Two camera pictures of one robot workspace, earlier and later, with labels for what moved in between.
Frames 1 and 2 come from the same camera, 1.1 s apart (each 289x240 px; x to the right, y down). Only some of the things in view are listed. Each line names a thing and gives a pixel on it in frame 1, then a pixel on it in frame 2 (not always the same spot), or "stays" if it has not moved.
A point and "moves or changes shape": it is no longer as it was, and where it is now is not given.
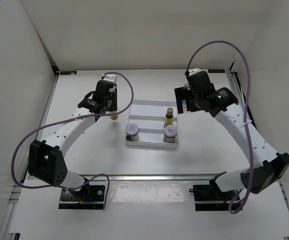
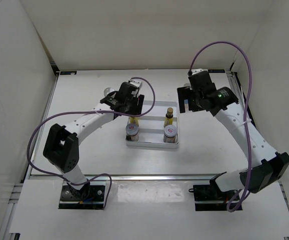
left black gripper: (113, 107) → (136, 109)
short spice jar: (170, 134) stays
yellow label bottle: (113, 117) moves or changes shape
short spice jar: (132, 131) stays
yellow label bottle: (168, 119) stays
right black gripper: (182, 93) stays
